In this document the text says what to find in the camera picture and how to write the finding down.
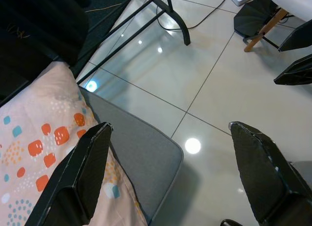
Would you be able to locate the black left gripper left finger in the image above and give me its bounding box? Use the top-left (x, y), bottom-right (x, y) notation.
top-left (24, 122), bottom-right (114, 226)

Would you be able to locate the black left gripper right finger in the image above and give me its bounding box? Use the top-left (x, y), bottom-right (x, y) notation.
top-left (229, 121), bottom-right (312, 224)

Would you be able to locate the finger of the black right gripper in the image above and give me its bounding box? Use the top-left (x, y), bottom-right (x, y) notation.
top-left (273, 54), bottom-right (312, 86)
top-left (277, 19), bottom-right (312, 53)

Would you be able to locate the pink patterned pillow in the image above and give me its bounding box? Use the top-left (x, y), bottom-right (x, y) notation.
top-left (0, 62), bottom-right (149, 226)

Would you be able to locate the white chair seat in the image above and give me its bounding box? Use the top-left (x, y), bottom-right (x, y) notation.
top-left (265, 0), bottom-right (312, 24)

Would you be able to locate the wooden chair leg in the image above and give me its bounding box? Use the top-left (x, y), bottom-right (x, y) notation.
top-left (244, 8), bottom-right (289, 53)

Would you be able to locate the black folded fabric stool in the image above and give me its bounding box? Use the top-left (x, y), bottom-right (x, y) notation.
top-left (233, 0), bottom-right (281, 38)

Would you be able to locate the grey seat cushion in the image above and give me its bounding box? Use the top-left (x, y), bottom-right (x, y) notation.
top-left (79, 86), bottom-right (184, 224)

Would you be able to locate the black fabric bag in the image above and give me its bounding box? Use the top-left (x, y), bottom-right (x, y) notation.
top-left (0, 0), bottom-right (90, 100)

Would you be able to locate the black floor cable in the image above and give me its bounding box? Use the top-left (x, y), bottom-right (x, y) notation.
top-left (157, 0), bottom-right (228, 31)

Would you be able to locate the black metal table frame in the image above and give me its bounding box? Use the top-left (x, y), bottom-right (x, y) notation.
top-left (77, 0), bottom-right (191, 85)

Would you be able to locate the thin yellow wire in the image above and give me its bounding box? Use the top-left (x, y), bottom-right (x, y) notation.
top-left (84, 2), bottom-right (123, 13)

